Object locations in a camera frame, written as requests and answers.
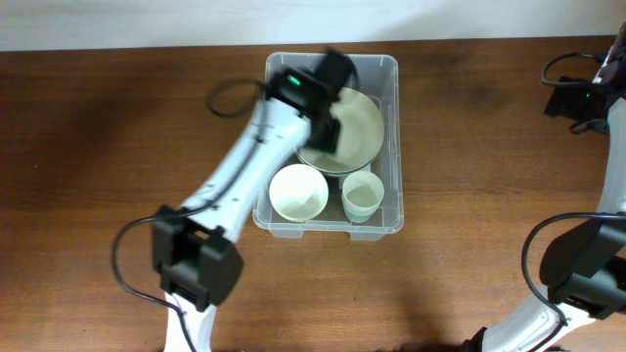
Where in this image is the cream plate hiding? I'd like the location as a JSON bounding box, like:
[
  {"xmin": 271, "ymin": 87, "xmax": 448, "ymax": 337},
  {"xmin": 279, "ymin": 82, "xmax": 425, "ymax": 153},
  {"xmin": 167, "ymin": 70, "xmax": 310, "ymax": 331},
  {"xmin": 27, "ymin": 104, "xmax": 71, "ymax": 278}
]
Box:
[{"xmin": 296, "ymin": 87, "xmax": 384, "ymax": 176}]

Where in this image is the white bowl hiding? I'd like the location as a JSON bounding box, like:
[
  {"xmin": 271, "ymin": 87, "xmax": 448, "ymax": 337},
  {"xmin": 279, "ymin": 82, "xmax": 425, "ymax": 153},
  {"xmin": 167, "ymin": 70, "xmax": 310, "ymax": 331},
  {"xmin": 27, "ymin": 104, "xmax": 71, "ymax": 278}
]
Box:
[{"xmin": 269, "ymin": 164, "xmax": 329, "ymax": 222}]

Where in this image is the clear plastic storage bin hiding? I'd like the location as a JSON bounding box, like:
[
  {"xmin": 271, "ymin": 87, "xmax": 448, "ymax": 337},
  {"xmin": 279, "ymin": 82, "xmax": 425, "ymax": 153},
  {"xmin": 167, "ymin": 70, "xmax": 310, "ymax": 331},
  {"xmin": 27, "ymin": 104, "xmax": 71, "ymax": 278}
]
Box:
[{"xmin": 252, "ymin": 54, "xmax": 404, "ymax": 242}]

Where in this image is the cream plastic cup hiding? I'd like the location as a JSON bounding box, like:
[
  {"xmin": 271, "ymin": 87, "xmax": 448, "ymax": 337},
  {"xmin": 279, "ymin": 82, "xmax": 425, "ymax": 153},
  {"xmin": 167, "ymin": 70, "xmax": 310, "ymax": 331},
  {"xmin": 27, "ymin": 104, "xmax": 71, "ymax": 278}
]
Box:
[{"xmin": 342, "ymin": 171, "xmax": 385, "ymax": 206}]

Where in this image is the grey plastic cup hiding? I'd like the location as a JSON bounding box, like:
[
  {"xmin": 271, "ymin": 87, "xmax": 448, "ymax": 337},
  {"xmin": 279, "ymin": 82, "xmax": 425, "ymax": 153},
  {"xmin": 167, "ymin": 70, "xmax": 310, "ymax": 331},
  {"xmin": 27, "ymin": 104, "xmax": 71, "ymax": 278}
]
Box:
[{"xmin": 342, "ymin": 198, "xmax": 380, "ymax": 217}]

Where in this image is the green plastic cup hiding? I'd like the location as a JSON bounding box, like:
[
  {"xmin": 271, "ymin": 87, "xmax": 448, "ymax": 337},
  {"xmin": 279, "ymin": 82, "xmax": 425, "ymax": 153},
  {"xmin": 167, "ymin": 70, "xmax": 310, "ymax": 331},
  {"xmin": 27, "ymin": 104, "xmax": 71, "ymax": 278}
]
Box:
[{"xmin": 344, "ymin": 209, "xmax": 374, "ymax": 224}]

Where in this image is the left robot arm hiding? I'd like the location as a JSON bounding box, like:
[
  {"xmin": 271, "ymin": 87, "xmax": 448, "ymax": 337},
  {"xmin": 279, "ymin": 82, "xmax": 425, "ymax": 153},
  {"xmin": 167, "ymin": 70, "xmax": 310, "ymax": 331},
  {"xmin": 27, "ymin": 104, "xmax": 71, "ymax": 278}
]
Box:
[{"xmin": 152, "ymin": 50, "xmax": 358, "ymax": 351}]

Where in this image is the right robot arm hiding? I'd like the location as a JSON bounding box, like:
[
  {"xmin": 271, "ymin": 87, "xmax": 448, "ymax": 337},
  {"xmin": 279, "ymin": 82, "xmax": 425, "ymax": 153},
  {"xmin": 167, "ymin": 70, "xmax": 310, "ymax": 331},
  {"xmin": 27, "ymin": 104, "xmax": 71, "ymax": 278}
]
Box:
[{"xmin": 461, "ymin": 30, "xmax": 625, "ymax": 352}]

